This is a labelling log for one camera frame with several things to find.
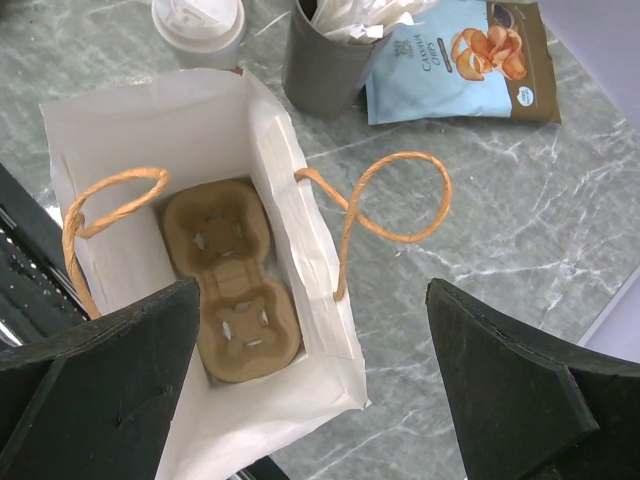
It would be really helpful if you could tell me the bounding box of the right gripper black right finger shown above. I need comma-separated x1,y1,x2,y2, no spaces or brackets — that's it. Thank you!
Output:
426,278,639,479

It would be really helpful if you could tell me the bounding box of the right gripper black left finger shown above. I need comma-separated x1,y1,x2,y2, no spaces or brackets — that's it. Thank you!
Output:
1,280,199,479

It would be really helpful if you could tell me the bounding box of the brown paper takeout bag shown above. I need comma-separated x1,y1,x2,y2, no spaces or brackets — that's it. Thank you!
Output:
41,69,368,479

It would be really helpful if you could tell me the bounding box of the white cup lid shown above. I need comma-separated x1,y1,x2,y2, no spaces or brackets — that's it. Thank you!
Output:
151,1,246,54

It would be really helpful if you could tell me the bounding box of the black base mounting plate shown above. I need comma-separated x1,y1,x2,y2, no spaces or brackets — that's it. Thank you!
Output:
1,168,88,350

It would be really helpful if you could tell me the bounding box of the light blue nut bag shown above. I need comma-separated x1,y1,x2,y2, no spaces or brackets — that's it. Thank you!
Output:
366,1,561,125

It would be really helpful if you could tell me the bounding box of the grey straw holder cup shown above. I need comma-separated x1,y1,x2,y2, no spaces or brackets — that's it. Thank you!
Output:
282,1,391,119

